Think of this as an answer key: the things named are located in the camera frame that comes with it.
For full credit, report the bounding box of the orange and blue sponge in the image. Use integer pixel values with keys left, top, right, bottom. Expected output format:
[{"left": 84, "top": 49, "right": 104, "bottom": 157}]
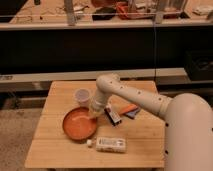
[{"left": 119, "top": 104, "right": 140, "bottom": 119}]

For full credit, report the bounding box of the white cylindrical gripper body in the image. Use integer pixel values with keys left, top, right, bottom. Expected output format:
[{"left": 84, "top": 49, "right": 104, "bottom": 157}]
[{"left": 89, "top": 97, "right": 108, "bottom": 118}]

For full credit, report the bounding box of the white plastic bottle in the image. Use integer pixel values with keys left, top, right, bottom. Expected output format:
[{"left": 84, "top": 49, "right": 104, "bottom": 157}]
[{"left": 86, "top": 137, "right": 126, "bottom": 153}]

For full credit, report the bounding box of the orange container on shelf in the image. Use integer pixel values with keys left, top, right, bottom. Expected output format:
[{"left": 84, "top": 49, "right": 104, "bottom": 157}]
[{"left": 116, "top": 2, "right": 132, "bottom": 19}]

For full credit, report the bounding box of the black bowl on shelf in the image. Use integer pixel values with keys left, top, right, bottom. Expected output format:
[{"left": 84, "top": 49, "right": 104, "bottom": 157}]
[{"left": 92, "top": 7, "right": 116, "bottom": 21}]

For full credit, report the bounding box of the orange ceramic bowl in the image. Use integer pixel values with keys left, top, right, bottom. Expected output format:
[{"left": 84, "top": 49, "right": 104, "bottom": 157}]
[{"left": 62, "top": 107, "right": 97, "bottom": 141}]

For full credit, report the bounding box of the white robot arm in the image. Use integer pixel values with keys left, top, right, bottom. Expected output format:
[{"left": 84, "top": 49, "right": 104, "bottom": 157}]
[{"left": 89, "top": 74, "right": 213, "bottom": 171}]

